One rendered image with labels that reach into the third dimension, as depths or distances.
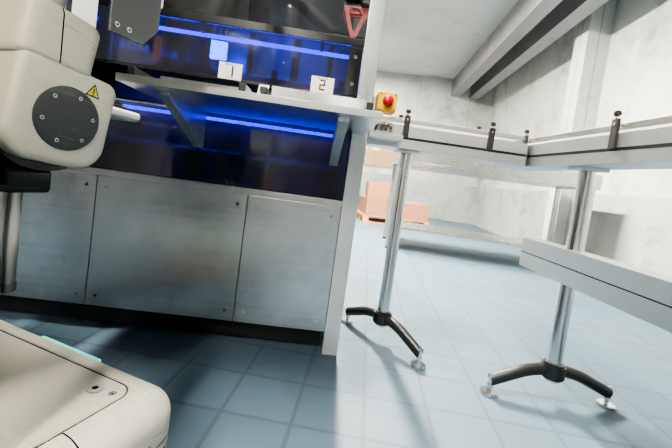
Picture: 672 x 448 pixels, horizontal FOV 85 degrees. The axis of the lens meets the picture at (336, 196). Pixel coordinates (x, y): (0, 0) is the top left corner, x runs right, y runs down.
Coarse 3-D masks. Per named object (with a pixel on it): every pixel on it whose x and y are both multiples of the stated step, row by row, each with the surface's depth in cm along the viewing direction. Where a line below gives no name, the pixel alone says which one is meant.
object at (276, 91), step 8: (272, 88) 101; (280, 88) 101; (288, 88) 101; (280, 96) 101; (288, 96) 101; (296, 96) 101; (304, 96) 101; (312, 96) 102; (320, 96) 102; (328, 96) 102; (336, 96) 102; (336, 104) 102; (344, 104) 102; (352, 104) 102; (360, 104) 103
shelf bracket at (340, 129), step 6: (342, 120) 103; (348, 120) 103; (336, 126) 111; (342, 126) 106; (336, 132) 110; (342, 132) 110; (336, 138) 114; (342, 138) 114; (336, 144) 118; (342, 144) 118; (336, 150) 123; (330, 156) 133; (336, 156) 127; (330, 162) 133; (336, 162) 133
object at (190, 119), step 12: (168, 96) 101; (168, 108) 108; (180, 108) 109; (192, 108) 119; (180, 120) 114; (192, 120) 121; (204, 120) 133; (192, 132) 122; (204, 132) 134; (192, 144) 132
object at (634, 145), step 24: (648, 120) 102; (528, 144) 171; (552, 144) 139; (576, 144) 125; (600, 144) 115; (624, 144) 106; (648, 144) 98; (504, 168) 178; (528, 168) 161; (552, 168) 147; (624, 168) 116; (648, 168) 108
